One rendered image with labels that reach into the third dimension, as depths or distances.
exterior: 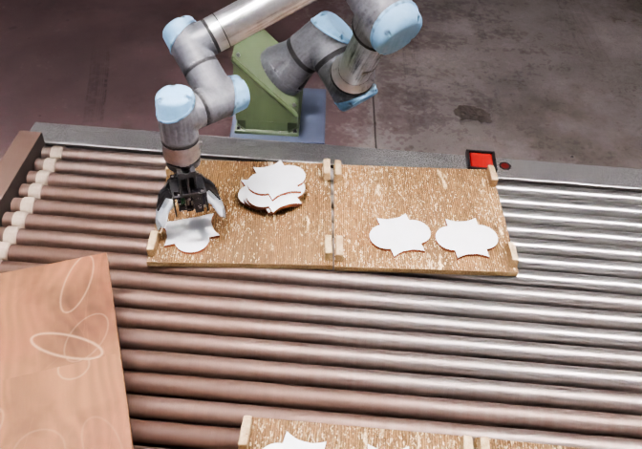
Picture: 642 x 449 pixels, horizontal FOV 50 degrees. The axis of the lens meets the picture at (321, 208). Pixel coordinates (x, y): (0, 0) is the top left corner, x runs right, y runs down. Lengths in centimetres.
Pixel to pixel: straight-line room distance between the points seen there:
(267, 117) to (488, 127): 185
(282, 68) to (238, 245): 56
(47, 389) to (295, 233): 64
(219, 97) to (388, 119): 221
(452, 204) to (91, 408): 95
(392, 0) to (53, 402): 97
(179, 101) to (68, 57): 281
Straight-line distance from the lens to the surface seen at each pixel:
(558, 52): 436
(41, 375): 130
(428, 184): 175
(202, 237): 158
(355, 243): 158
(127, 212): 171
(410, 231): 161
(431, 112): 363
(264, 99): 191
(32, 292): 143
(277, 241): 158
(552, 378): 148
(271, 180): 166
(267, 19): 146
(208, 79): 141
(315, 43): 186
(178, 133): 137
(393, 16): 144
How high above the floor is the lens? 208
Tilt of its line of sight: 44 degrees down
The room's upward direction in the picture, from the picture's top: 3 degrees clockwise
